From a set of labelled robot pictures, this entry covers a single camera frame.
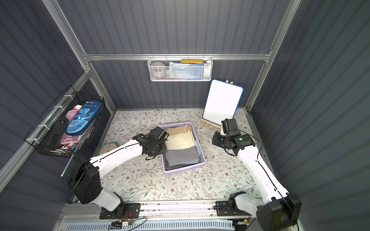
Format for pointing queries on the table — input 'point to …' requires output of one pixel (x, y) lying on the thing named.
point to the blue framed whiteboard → (222, 101)
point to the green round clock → (107, 147)
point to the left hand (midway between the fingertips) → (164, 149)
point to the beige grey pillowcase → (182, 148)
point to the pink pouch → (68, 139)
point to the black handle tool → (58, 133)
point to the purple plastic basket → (203, 160)
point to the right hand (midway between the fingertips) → (217, 138)
